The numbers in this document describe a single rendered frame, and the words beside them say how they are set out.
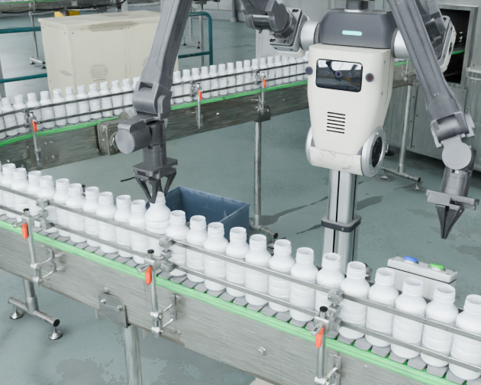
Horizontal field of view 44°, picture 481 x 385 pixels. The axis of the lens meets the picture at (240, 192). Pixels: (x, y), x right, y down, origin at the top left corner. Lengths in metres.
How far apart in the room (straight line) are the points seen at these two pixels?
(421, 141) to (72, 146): 3.21
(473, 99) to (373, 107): 3.20
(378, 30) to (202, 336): 0.98
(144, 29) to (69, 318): 3.14
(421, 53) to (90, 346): 2.22
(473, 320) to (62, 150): 2.16
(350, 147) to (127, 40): 3.98
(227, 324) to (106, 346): 1.62
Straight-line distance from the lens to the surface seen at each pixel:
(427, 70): 1.31
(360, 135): 1.79
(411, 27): 1.28
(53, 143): 2.89
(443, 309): 1.22
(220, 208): 2.13
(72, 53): 5.35
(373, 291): 1.25
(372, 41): 1.80
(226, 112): 3.38
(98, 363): 2.92
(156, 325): 1.53
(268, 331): 1.39
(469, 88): 4.95
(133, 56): 5.62
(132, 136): 1.35
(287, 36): 1.89
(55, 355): 3.02
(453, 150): 1.28
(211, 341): 1.51
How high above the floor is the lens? 1.77
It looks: 23 degrees down
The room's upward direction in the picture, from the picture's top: straight up
